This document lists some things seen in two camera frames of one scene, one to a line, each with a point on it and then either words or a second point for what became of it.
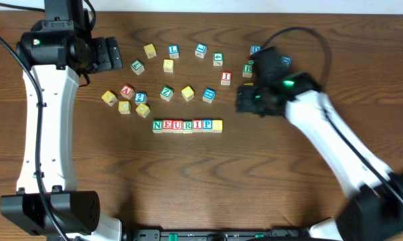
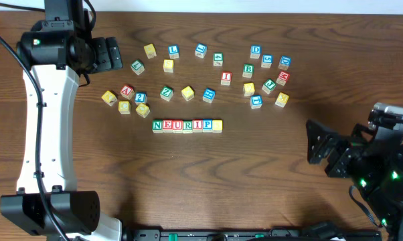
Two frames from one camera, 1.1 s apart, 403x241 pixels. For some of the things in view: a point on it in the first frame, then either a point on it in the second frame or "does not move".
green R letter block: x=187 y=126 does not move
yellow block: x=217 y=126 does not move
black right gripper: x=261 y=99 to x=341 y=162
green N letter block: x=157 y=126 does not move
